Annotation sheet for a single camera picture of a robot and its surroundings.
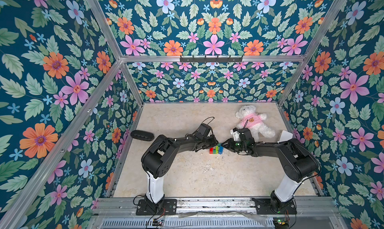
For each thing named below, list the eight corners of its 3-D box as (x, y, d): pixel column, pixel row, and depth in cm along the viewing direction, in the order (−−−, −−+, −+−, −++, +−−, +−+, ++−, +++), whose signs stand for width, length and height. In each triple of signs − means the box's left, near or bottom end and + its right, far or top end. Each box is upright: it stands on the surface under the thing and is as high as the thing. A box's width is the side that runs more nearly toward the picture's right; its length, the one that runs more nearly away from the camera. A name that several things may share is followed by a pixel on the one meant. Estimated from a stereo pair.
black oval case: (130, 138, 102) (127, 135, 98) (134, 132, 105) (131, 128, 102) (151, 142, 100) (149, 139, 96) (155, 136, 103) (153, 132, 100)
